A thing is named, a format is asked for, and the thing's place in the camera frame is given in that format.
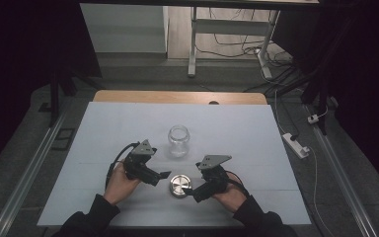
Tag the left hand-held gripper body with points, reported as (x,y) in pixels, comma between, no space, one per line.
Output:
(137,164)

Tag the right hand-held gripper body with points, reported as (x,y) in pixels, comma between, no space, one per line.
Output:
(214,176)

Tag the round metal jar lid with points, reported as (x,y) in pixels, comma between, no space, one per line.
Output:
(179,186)

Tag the clear glass jar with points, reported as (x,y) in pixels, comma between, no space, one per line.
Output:
(178,141)

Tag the person's right hand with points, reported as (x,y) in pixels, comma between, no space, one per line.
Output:
(231,198)

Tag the person's left hand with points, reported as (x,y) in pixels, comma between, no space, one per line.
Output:
(121,187)

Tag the white table cover sheet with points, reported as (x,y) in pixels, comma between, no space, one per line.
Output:
(230,131)

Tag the wooden table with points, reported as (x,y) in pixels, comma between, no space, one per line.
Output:
(177,97)

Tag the white power strip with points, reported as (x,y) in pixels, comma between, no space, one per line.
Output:
(294,144)

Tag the black metal stand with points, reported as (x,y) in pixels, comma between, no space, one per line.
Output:
(54,98)
(320,95)

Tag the small white adapter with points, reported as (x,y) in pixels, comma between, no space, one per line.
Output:
(313,118)

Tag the white panel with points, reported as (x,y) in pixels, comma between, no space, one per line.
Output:
(125,29)

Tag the dark curtain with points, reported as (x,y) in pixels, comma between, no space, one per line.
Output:
(368,65)
(19,49)

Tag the black rectangular floor frame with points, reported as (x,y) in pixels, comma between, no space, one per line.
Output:
(55,144)

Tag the aluminium floor rail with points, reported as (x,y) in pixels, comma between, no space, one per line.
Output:
(342,174)
(29,174)

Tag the white metal desk frame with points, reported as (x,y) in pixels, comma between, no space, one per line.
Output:
(230,27)

